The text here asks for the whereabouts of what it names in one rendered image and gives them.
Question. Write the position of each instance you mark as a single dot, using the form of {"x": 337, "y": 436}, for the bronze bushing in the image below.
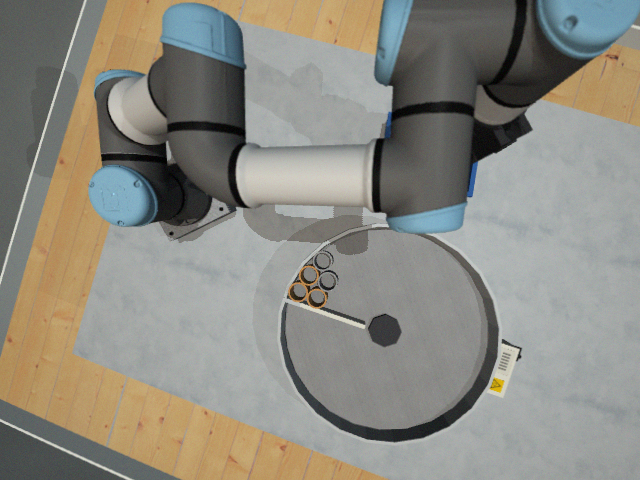
{"x": 293, "y": 296}
{"x": 302, "y": 278}
{"x": 314, "y": 304}

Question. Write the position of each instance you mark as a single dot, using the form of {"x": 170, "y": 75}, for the grey round turntable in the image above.
{"x": 426, "y": 349}

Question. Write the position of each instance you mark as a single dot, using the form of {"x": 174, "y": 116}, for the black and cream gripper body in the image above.
{"x": 489, "y": 137}

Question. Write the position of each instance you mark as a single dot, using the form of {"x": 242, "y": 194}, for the grey metal bushing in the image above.
{"x": 315, "y": 262}
{"x": 327, "y": 289}

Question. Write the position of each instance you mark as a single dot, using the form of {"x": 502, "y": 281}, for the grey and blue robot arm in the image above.
{"x": 429, "y": 51}

